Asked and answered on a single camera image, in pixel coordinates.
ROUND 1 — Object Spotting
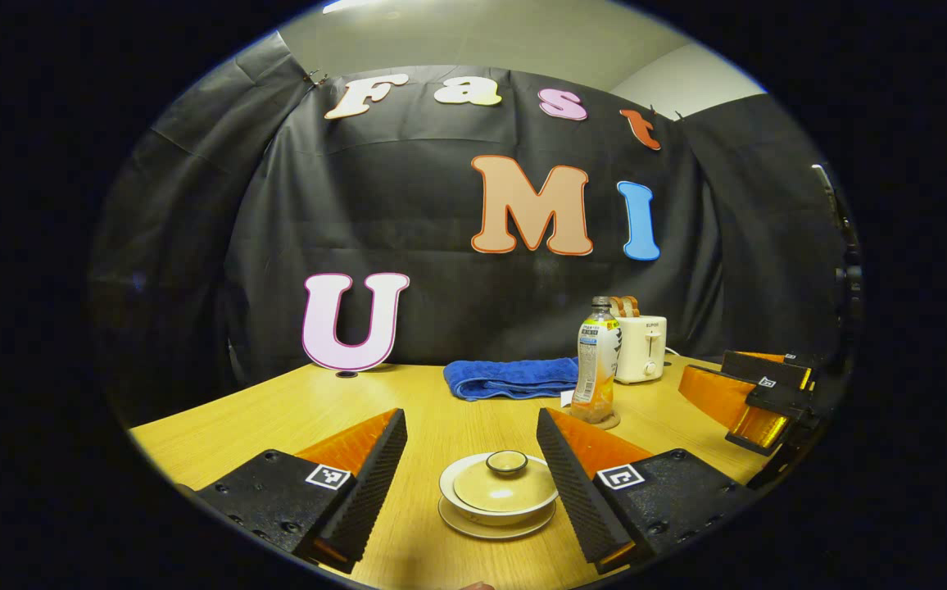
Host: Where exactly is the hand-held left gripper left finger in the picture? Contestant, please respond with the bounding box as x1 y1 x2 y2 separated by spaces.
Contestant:
194 407 409 575

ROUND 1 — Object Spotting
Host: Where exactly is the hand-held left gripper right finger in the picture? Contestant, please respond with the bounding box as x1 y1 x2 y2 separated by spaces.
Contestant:
535 406 758 575

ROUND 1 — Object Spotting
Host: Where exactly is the white teacup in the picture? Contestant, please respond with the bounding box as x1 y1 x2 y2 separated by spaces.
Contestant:
438 453 561 528

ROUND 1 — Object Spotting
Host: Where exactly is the clear plastic water bottle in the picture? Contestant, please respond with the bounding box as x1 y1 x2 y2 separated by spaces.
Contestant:
569 296 623 425

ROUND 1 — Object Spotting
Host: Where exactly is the white teacup saucer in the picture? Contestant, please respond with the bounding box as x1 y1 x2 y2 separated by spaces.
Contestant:
437 495 559 542

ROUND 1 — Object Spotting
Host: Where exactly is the white toaster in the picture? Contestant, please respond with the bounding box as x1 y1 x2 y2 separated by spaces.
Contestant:
614 315 669 386

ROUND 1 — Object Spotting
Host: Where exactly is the folded blue towel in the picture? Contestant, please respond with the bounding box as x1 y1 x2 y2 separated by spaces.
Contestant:
442 356 582 403

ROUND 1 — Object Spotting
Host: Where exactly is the black backdrop cloth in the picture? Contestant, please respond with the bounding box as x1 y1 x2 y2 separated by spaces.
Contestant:
87 31 861 429

